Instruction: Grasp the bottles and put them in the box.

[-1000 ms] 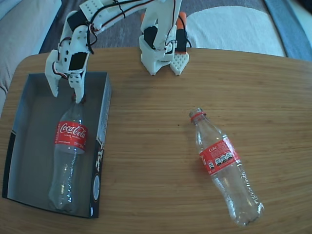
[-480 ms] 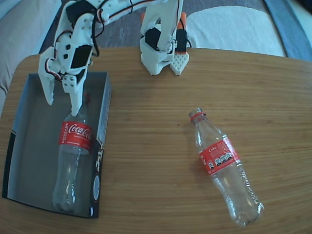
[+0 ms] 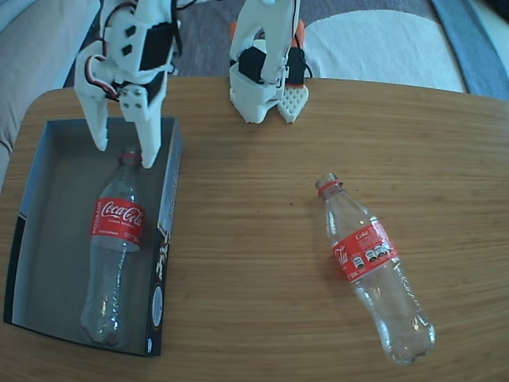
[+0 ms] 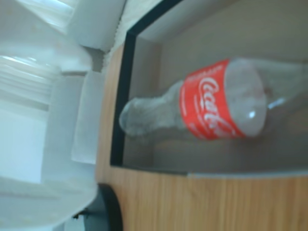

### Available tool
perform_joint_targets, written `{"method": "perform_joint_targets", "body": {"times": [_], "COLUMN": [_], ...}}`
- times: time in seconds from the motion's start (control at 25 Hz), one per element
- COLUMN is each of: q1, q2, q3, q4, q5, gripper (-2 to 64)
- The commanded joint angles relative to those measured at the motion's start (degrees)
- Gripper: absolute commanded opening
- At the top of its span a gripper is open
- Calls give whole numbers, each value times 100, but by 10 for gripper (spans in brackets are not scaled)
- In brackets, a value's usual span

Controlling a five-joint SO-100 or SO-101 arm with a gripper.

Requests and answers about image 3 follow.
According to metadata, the clear bottle with red label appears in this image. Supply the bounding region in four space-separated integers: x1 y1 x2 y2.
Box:
314 171 437 366
80 150 146 346

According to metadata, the blue grey cushion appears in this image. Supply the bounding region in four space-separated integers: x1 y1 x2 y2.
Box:
431 0 509 101

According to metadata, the black camera cable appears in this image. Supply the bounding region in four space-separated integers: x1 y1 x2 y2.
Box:
169 0 183 77

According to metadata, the grey cardboard box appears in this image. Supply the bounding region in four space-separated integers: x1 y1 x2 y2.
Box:
2 115 185 358

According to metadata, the white cushion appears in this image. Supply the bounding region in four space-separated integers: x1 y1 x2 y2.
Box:
305 10 467 93

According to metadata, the beige sofa cushion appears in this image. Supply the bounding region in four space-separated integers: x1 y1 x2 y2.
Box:
0 0 103 192

